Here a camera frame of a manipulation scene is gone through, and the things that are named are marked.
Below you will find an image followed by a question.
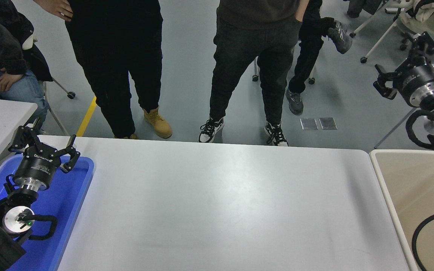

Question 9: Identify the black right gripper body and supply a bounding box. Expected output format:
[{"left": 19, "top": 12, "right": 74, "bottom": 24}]
[{"left": 393, "top": 62, "right": 434, "bottom": 106}]

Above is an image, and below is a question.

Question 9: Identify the blue plastic tray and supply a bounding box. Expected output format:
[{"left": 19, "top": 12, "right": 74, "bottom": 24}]
[{"left": 0, "top": 154, "right": 95, "bottom": 271}]

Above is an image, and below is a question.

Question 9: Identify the person's right hand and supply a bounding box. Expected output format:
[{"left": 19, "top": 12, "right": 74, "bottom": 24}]
[{"left": 38, "top": 0, "right": 73, "bottom": 21}]

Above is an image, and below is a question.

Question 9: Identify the large pale plastic bin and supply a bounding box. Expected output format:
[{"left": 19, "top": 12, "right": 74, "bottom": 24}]
[{"left": 369, "top": 149, "right": 434, "bottom": 271}]

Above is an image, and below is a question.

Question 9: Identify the wheeled chair with white back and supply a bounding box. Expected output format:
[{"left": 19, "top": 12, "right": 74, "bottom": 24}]
[{"left": 23, "top": 36, "right": 77, "bottom": 136}]

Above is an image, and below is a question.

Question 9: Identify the white frame wheeled chair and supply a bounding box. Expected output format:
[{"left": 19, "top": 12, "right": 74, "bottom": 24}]
[{"left": 349, "top": 0, "right": 434, "bottom": 78}]

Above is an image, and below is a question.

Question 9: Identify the dark bag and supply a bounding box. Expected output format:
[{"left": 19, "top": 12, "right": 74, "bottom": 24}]
[{"left": 346, "top": 0, "right": 383, "bottom": 18}]

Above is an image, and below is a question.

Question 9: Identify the person's hand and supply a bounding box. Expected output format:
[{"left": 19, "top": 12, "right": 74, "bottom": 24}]
[{"left": 0, "top": 72, "right": 24, "bottom": 93}]

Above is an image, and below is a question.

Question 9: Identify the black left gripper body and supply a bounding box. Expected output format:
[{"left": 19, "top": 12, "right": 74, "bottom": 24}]
[{"left": 14, "top": 145, "right": 62, "bottom": 184}]

